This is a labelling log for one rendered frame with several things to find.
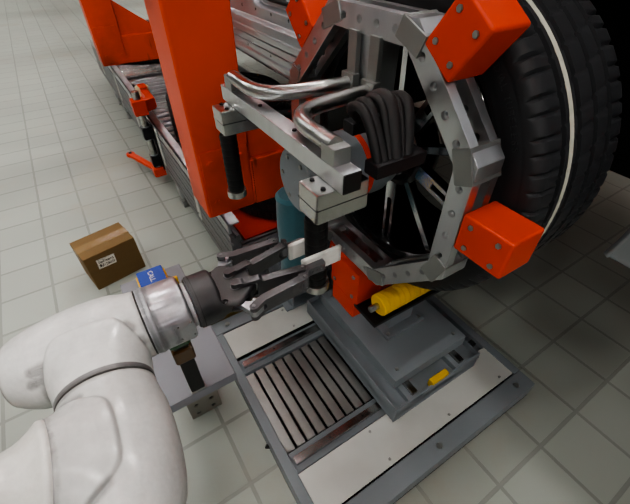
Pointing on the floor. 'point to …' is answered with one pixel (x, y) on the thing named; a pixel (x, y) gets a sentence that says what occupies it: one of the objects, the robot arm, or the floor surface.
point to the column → (204, 404)
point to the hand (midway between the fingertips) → (315, 252)
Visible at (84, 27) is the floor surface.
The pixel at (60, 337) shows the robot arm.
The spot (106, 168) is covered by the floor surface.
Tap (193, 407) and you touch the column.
